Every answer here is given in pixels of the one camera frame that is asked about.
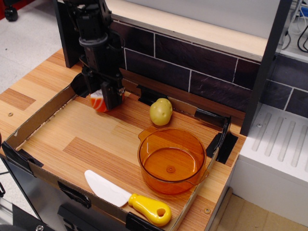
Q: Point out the yellow toy potato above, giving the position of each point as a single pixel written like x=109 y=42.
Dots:
x=161 y=112

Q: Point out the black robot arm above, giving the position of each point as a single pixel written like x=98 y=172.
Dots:
x=90 y=18

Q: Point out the orange transparent plastic pot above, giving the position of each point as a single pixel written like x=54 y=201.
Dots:
x=172 y=160

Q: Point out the orange salmon sushi toy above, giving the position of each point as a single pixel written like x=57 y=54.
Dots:
x=98 y=102

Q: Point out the toy knife yellow handle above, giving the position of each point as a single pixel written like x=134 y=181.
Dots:
x=157 y=212

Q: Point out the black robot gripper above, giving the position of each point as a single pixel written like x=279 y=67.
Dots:
x=103 y=57

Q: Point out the white drainboard sink unit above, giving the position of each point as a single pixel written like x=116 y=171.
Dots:
x=272 y=168

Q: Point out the black caster wheel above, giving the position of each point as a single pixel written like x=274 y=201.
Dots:
x=10 y=12

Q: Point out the cardboard fence with black tape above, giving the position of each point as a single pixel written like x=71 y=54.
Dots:
x=51 y=137

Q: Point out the dark shelf frame with tiles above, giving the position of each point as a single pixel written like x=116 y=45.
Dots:
x=228 y=79

